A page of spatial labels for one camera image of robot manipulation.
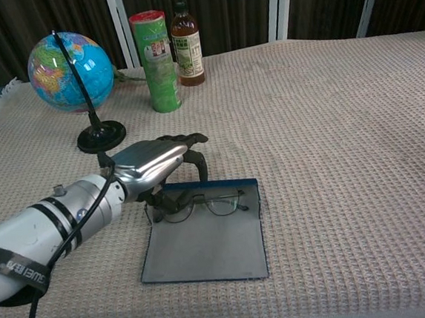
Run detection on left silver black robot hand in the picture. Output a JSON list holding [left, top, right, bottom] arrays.
[[106, 130, 216, 228]]

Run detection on green chip can red lid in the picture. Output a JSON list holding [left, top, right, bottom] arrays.
[[128, 7, 184, 116]]

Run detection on dark folding screen white frames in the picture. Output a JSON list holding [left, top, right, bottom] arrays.
[[0, 0, 425, 95]]

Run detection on brown tea bottle green label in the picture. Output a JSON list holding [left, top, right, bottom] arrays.
[[168, 0, 207, 88]]

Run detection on beige waffle tablecloth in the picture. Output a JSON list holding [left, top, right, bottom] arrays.
[[0, 27, 425, 318]]

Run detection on blue floral glasses case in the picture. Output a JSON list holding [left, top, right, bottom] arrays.
[[131, 175, 271, 289]]

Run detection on thin-framed eyeglasses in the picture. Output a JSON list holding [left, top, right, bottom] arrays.
[[162, 188, 250, 225]]

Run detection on black printed strap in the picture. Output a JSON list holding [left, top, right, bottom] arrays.
[[0, 238, 52, 297]]

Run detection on globe on black stand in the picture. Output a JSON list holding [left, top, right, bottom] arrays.
[[24, 24, 128, 159]]

